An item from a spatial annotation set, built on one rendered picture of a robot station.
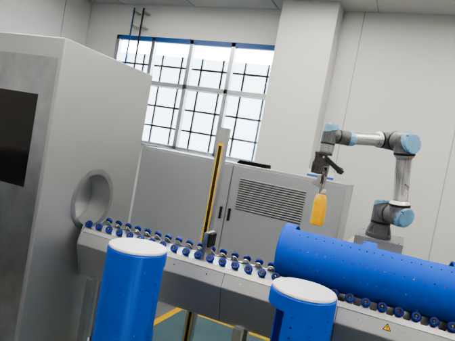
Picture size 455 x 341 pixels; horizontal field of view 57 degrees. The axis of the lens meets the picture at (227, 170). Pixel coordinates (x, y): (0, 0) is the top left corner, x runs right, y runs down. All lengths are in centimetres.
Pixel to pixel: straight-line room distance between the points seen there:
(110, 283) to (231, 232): 223
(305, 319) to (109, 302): 87
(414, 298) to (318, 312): 54
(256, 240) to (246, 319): 174
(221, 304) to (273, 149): 288
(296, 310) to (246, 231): 232
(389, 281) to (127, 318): 121
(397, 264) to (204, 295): 101
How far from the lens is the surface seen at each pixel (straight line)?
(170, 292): 251
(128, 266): 198
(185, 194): 430
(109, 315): 209
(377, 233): 268
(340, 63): 527
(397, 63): 520
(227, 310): 240
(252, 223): 402
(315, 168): 225
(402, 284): 215
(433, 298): 217
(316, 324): 183
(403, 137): 251
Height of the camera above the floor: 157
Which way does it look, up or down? 3 degrees down
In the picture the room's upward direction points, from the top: 10 degrees clockwise
